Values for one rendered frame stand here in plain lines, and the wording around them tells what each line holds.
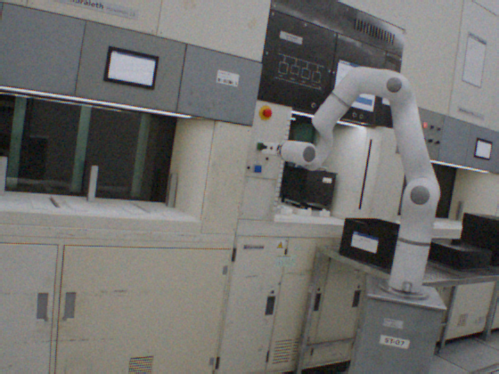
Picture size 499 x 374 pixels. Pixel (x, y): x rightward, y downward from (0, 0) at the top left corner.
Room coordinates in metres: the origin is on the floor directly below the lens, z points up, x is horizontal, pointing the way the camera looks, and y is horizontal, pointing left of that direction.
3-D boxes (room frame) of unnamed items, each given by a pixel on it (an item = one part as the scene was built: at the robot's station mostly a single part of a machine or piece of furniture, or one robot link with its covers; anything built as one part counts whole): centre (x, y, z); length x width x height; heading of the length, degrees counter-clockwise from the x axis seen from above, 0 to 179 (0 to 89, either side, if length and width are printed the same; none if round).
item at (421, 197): (1.64, -0.61, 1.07); 0.19 x 0.12 x 0.24; 155
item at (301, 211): (2.66, -0.32, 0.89); 0.22 x 0.21 x 0.04; 33
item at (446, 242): (2.35, -1.11, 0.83); 0.29 x 0.29 x 0.13; 33
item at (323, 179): (2.66, -0.32, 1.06); 0.24 x 0.20 x 0.32; 123
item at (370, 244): (2.19, -0.65, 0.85); 0.28 x 0.28 x 0.17; 42
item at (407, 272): (1.67, -0.62, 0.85); 0.19 x 0.19 x 0.18
